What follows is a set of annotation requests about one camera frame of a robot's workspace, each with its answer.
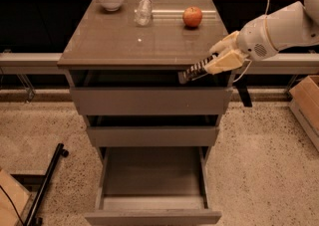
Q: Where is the cardboard box left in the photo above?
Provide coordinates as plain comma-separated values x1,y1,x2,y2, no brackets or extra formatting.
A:
0,168,31,226

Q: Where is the cardboard box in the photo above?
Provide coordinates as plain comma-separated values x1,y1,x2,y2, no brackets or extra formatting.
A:
289,75,319,150
0,168,31,226

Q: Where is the grey drawer cabinet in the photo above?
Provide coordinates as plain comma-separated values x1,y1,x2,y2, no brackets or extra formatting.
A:
57,0,243,158

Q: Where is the grey middle drawer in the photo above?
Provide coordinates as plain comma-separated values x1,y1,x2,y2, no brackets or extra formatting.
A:
87,115,219,147

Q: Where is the red apple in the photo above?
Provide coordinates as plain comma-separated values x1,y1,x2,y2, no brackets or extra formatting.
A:
182,7,202,28

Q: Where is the grey bottom drawer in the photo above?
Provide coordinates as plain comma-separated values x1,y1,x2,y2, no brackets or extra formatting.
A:
85,147,221,226

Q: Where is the grey top drawer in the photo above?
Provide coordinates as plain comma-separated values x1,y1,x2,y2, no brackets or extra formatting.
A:
67,70,232,116

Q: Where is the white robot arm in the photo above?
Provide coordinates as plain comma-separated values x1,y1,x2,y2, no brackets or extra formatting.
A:
203,0,319,75

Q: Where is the grey drawer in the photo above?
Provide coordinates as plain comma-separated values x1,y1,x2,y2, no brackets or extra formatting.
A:
67,70,232,116
85,147,221,226
87,115,219,147

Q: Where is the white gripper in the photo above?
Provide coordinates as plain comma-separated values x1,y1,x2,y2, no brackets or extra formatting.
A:
204,17,278,75

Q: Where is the clear glass jar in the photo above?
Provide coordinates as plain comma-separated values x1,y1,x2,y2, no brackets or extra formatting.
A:
135,0,153,27

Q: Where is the black metal stand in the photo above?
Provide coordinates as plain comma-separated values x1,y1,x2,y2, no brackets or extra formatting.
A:
13,143,69,226

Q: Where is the cardboard box right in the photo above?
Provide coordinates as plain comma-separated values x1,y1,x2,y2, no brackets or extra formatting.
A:
289,75,319,150

